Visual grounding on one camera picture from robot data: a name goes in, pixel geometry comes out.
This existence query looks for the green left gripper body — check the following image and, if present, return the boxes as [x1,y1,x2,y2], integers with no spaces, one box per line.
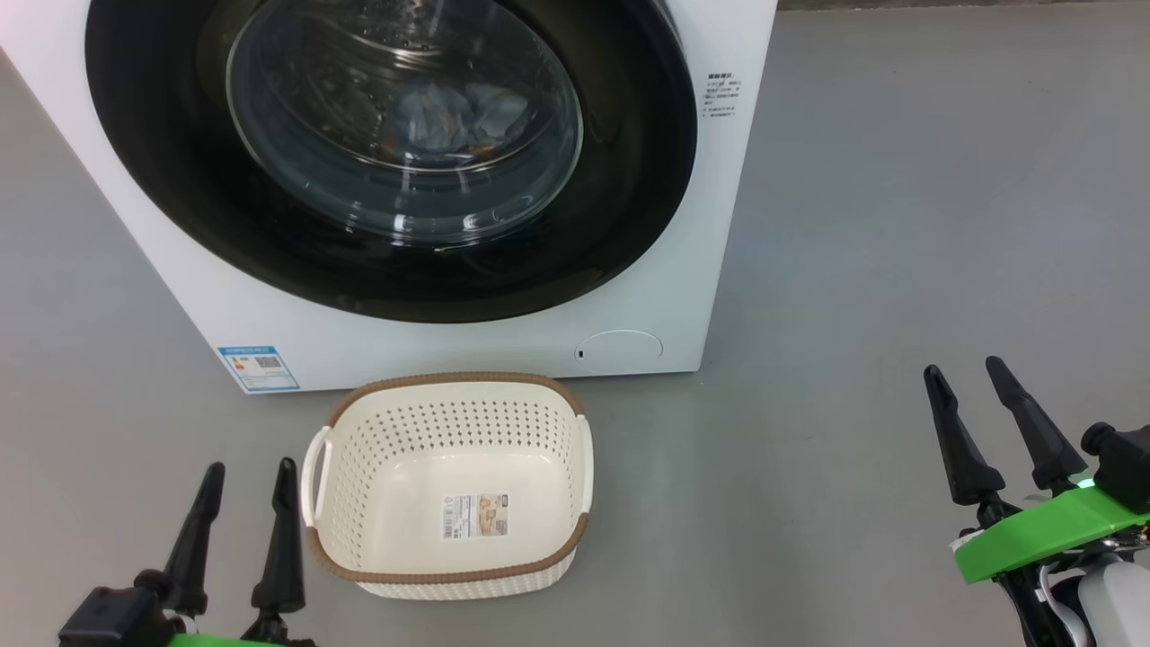
[166,616,315,647]

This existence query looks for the round dark washing machine door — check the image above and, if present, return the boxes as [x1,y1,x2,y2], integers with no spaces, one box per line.
[85,0,699,324]

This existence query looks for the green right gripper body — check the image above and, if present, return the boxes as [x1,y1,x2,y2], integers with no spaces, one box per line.
[952,485,1150,647]

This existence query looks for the black printed text label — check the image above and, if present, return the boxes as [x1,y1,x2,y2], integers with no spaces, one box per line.
[705,72,745,120]

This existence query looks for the round white filter cover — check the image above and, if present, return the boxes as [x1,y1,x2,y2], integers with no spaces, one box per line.
[575,329,664,371]

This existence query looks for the white front-load washing machine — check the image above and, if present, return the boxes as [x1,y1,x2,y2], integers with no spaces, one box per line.
[0,0,779,394]

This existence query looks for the cream laundry basket brown rim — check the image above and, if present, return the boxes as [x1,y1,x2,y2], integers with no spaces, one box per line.
[301,372,594,601]

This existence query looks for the blue orange patterned clothes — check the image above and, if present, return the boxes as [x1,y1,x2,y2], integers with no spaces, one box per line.
[382,83,531,167]

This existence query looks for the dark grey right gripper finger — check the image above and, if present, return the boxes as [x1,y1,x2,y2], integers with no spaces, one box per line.
[923,364,1007,506]
[985,356,1088,491]

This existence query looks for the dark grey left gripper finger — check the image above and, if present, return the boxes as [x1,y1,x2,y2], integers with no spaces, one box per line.
[162,462,226,616]
[250,457,306,616]

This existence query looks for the basket product label sticker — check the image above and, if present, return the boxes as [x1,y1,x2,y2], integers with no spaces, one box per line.
[440,492,510,540]

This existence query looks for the blue energy label sticker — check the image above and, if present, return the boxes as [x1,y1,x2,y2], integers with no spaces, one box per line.
[217,345,300,394]

